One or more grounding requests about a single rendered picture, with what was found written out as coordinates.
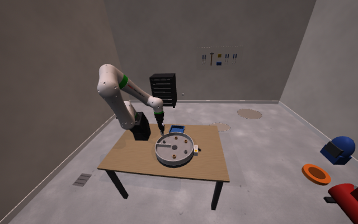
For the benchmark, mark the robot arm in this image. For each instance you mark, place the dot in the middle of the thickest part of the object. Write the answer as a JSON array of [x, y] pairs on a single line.
[[110, 81]]

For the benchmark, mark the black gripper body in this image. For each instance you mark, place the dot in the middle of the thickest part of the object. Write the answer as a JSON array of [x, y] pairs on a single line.
[[160, 120]]

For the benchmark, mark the blue rectangular tray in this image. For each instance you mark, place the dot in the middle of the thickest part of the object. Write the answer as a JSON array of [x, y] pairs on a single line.
[[177, 128]]

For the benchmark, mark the grey round turntable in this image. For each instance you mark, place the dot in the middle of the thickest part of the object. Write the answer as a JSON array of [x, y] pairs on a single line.
[[175, 147]]

